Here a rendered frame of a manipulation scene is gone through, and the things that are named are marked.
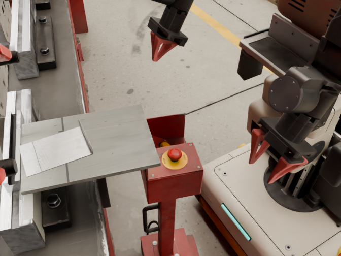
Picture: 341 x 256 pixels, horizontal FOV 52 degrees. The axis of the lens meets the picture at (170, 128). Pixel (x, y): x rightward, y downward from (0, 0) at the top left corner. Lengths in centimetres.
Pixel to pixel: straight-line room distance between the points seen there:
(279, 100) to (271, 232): 97
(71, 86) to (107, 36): 193
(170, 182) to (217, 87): 157
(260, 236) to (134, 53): 178
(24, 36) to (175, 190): 64
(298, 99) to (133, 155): 33
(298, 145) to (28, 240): 53
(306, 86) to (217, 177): 107
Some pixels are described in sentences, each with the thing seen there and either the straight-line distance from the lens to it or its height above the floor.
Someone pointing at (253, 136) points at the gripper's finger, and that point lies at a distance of 68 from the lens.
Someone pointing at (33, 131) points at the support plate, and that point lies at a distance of 80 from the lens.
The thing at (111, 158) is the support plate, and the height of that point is 100.
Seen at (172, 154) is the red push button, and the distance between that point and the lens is 95.
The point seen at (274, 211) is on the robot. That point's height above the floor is 28.
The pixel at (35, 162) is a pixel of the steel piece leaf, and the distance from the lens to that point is 73.
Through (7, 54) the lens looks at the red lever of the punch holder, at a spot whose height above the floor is 129.
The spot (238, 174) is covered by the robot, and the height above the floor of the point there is 28.
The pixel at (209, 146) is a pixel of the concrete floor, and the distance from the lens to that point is 207.
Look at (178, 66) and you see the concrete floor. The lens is 263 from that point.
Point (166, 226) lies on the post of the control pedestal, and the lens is 133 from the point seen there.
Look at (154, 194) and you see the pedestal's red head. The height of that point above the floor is 71.
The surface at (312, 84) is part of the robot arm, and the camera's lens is 58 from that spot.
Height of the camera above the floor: 154
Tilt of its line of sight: 46 degrees down
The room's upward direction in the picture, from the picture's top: 1 degrees clockwise
